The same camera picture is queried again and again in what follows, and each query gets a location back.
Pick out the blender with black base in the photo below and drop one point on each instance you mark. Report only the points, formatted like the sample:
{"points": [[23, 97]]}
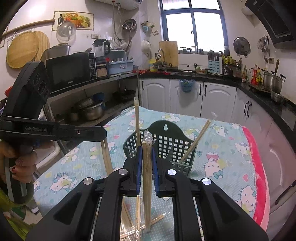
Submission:
{"points": [[101, 48]]}

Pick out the person's left hand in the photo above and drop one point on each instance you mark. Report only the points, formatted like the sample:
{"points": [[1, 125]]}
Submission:
{"points": [[24, 166]]}

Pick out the metal storage shelf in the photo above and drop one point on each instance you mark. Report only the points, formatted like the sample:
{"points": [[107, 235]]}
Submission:
{"points": [[117, 92]]}

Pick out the steel bowl on shelf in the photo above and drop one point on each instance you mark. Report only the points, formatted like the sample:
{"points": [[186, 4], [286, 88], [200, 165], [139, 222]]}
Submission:
{"points": [[94, 111]]}

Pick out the light blue dish bin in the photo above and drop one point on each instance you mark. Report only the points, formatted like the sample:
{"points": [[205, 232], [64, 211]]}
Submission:
{"points": [[119, 67]]}

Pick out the black range hood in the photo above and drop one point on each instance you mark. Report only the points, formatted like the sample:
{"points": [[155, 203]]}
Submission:
{"points": [[278, 18]]}

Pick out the glass pot lid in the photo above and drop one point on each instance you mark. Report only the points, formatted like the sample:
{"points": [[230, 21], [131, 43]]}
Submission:
{"points": [[66, 32]]}

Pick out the black microwave oven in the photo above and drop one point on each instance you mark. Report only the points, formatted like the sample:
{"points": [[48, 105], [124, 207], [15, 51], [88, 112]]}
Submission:
{"points": [[70, 71]]}

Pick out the white water heater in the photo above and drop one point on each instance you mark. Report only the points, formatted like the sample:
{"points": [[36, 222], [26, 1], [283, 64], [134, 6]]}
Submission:
{"points": [[124, 4]]}

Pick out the wooden cutting board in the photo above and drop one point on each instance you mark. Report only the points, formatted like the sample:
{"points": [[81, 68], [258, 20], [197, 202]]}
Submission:
{"points": [[171, 53]]}

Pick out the blue framed window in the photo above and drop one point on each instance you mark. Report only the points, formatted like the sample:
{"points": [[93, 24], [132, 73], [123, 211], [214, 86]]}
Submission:
{"points": [[194, 24]]}

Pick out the hello kitty tablecloth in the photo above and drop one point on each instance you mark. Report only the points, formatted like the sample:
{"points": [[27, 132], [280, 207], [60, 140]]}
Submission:
{"points": [[92, 209]]}

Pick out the blue hanging basket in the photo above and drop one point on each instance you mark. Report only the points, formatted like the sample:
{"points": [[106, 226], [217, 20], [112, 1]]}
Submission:
{"points": [[186, 85]]}

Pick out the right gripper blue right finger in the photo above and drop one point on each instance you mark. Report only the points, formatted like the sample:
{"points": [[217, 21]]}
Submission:
{"points": [[202, 210]]}

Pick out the round bamboo tray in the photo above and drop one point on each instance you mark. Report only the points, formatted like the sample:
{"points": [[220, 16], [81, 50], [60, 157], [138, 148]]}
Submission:
{"points": [[26, 47]]}

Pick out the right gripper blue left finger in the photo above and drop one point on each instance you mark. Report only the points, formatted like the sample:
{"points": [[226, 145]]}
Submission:
{"points": [[92, 210]]}

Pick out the steel stock pot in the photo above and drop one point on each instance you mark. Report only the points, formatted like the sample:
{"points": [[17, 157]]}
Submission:
{"points": [[273, 83]]}

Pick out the fruit picture on wall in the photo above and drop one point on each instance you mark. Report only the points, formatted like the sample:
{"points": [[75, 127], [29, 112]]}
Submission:
{"points": [[81, 20]]}

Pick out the green plastic utensil basket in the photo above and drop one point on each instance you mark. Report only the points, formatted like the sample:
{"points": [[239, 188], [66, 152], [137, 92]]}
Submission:
{"points": [[170, 143]]}

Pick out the hanging pot lid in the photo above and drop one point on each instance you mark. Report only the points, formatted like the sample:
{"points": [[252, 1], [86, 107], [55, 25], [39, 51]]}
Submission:
{"points": [[241, 46]]}

